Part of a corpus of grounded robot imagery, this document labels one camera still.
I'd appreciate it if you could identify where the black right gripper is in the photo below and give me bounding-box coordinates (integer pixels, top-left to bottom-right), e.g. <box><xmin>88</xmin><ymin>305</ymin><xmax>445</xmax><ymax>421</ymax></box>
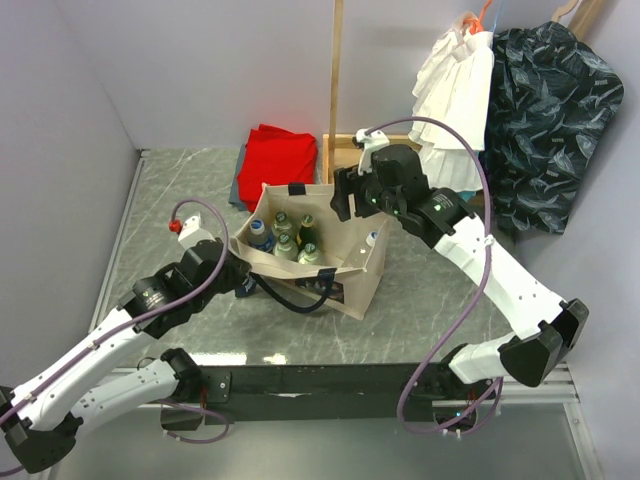
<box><xmin>328</xmin><ymin>163</ymin><xmax>403</xmax><ymax>222</ymax></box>

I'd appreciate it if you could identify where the beige canvas tote bag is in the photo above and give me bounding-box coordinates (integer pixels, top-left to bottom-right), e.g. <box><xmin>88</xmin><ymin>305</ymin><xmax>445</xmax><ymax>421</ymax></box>
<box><xmin>231</xmin><ymin>184</ymin><xmax>391</xmax><ymax>320</ymax></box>

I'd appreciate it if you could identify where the dark green Perrier bottle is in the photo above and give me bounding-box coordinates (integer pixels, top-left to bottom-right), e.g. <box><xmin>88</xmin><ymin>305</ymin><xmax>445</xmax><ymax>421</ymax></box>
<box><xmin>297</xmin><ymin>214</ymin><xmax>318</xmax><ymax>248</ymax></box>

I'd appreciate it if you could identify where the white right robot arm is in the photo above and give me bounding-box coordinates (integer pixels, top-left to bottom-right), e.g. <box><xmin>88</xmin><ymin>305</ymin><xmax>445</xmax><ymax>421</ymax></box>
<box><xmin>330</xmin><ymin>145</ymin><xmax>589</xmax><ymax>398</ymax></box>

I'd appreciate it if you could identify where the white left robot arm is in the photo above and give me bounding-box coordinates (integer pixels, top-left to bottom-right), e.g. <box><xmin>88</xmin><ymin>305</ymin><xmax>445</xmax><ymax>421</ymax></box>
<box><xmin>1</xmin><ymin>239</ymin><xmax>250</xmax><ymax>474</ymax></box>

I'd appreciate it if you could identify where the blue label Pocari bottle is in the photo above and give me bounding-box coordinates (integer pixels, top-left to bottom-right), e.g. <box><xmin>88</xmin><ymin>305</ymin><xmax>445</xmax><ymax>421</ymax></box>
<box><xmin>247</xmin><ymin>218</ymin><xmax>275</xmax><ymax>253</ymax></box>

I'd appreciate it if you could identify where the clear glass bottle green cap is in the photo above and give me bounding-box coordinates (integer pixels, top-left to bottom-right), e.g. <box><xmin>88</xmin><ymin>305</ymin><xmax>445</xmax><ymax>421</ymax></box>
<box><xmin>271</xmin><ymin>211</ymin><xmax>294</xmax><ymax>238</ymax></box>

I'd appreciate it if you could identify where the wooden clothes rack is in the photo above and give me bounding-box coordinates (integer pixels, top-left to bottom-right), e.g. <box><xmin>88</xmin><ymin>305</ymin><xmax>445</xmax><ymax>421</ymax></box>
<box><xmin>322</xmin><ymin>0</ymin><xmax>494</xmax><ymax>206</ymax></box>

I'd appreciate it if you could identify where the grey folded cloth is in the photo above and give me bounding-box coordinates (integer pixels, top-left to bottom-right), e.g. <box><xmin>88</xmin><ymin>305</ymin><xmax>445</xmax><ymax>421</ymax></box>
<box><xmin>228</xmin><ymin>143</ymin><xmax>249</xmax><ymax>205</ymax></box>

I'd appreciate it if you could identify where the red folded cloth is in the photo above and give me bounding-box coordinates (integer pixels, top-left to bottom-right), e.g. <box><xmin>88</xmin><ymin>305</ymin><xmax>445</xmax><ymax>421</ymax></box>
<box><xmin>237</xmin><ymin>124</ymin><xmax>318</xmax><ymax>213</ymax></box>

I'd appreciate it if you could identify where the white hanging shirt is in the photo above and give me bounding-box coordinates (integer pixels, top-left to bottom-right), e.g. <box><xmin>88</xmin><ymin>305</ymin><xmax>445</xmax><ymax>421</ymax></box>
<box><xmin>409</xmin><ymin>12</ymin><xmax>494</xmax><ymax>194</ymax></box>

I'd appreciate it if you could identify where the orange clothes hanger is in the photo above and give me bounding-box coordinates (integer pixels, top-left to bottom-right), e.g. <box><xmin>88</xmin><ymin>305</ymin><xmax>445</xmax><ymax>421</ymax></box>
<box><xmin>462</xmin><ymin>0</ymin><xmax>493</xmax><ymax>34</ymax></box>

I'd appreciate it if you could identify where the dark leaf print shirt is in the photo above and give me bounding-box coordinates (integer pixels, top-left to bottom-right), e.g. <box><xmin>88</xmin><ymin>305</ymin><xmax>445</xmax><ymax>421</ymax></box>
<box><xmin>481</xmin><ymin>21</ymin><xmax>624</xmax><ymax>234</ymax></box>

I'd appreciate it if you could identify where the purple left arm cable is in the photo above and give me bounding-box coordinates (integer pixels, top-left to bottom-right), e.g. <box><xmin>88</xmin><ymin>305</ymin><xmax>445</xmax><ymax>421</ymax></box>
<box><xmin>0</xmin><ymin>198</ymin><xmax>231</xmax><ymax>476</ymax></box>

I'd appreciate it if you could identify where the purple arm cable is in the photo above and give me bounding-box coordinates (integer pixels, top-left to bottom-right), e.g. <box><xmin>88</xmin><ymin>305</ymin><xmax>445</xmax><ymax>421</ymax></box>
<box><xmin>0</xmin><ymin>198</ymin><xmax>231</xmax><ymax>476</ymax></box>
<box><xmin>367</xmin><ymin>116</ymin><xmax>504</xmax><ymax>437</ymax></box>

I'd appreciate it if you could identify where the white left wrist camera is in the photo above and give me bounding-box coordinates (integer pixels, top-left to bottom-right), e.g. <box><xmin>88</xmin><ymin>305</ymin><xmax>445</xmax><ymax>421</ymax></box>
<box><xmin>168</xmin><ymin>213</ymin><xmax>214</xmax><ymax>250</ymax></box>

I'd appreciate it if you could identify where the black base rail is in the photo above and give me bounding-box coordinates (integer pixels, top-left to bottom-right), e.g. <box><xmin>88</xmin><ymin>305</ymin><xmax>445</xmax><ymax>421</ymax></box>
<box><xmin>159</xmin><ymin>363</ymin><xmax>501</xmax><ymax>432</ymax></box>

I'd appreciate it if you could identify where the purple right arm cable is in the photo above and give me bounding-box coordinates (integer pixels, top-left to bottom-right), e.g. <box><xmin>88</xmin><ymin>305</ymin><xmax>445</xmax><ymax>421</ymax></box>
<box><xmin>367</xmin><ymin>116</ymin><xmax>504</xmax><ymax>437</ymax></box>

